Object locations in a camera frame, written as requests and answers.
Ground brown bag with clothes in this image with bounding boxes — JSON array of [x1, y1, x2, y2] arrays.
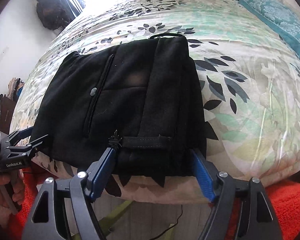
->
[[0, 77, 25, 134]]

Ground white wall socket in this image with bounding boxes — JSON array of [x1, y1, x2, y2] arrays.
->
[[0, 47, 9, 63]]

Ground floral bed sheet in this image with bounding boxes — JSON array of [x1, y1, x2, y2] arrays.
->
[[9, 0, 300, 205]]

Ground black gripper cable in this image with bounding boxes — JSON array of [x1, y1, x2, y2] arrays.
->
[[22, 171, 183, 240]]

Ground orange fleece pants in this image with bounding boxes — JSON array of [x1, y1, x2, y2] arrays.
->
[[7, 163, 300, 239]]

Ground person's left hand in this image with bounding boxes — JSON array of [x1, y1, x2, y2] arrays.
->
[[0, 170, 25, 207]]

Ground dark blue left curtain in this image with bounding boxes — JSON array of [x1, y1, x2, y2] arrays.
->
[[61, 0, 85, 19]]

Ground black pants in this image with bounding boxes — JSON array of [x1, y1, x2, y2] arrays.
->
[[31, 35, 206, 180]]

